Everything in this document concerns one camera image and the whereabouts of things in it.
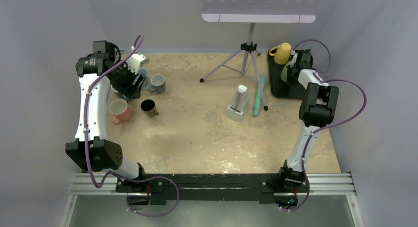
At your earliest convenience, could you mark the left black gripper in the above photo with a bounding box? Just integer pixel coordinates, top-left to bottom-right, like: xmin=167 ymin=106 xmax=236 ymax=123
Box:
xmin=110 ymin=60 xmax=146 ymax=99

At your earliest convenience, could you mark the light blue large mug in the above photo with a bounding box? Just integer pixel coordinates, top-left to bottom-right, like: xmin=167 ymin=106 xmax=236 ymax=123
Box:
xmin=138 ymin=67 xmax=149 ymax=91

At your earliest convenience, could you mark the yellow mug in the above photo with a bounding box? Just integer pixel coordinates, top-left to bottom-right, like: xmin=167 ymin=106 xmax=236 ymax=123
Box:
xmin=268 ymin=42 xmax=292 ymax=65

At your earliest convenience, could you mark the pink mug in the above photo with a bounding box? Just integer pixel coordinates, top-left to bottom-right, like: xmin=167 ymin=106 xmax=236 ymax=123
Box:
xmin=109 ymin=98 xmax=133 ymax=125

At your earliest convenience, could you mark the brown dark mug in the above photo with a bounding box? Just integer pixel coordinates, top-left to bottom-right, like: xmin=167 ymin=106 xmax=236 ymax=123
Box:
xmin=140 ymin=99 xmax=159 ymax=118

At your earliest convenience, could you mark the grey blue small mug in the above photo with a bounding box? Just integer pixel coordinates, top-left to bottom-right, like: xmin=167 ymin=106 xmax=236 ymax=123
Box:
xmin=148 ymin=74 xmax=166 ymax=94

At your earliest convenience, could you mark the teal cream mug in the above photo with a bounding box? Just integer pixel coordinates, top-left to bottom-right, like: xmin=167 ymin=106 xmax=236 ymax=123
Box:
xmin=111 ymin=87 xmax=131 ymax=101

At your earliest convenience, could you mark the green mug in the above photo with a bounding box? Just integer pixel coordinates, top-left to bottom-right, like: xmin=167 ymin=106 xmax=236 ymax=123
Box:
xmin=280 ymin=65 xmax=288 ymax=83

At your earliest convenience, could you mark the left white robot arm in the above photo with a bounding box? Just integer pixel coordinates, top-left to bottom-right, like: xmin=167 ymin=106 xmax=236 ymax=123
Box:
xmin=65 ymin=35 xmax=147 ymax=192

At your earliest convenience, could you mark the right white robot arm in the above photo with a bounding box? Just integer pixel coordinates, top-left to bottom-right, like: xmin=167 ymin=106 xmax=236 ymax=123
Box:
xmin=277 ymin=50 xmax=339 ymax=191

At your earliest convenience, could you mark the black tray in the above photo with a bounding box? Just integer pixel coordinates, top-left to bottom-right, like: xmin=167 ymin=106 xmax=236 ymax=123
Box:
xmin=268 ymin=49 xmax=310 ymax=99

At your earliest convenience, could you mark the teal pen tool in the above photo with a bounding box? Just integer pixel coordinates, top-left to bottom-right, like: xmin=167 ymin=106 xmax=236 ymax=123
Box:
xmin=253 ymin=75 xmax=267 ymax=116

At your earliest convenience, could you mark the grey tripod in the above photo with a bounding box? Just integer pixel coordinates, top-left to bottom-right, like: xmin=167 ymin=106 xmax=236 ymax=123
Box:
xmin=199 ymin=23 xmax=269 ymax=111

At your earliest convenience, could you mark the white metronome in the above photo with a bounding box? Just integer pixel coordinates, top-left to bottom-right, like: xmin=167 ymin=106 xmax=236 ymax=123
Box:
xmin=225 ymin=85 xmax=249 ymax=123

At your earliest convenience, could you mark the white light panel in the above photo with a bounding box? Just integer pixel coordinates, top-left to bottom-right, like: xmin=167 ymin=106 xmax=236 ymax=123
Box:
xmin=202 ymin=0 xmax=320 ymax=24

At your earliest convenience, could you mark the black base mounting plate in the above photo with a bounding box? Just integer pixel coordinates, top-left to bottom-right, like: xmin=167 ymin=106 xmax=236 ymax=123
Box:
xmin=115 ymin=173 xmax=308 ymax=206

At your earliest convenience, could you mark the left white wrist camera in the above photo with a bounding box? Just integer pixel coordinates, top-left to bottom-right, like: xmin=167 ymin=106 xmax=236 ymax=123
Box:
xmin=126 ymin=51 xmax=149 ymax=73

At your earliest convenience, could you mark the aluminium frame rail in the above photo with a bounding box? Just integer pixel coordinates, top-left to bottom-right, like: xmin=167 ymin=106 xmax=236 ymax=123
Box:
xmin=60 ymin=173 xmax=364 ymax=227

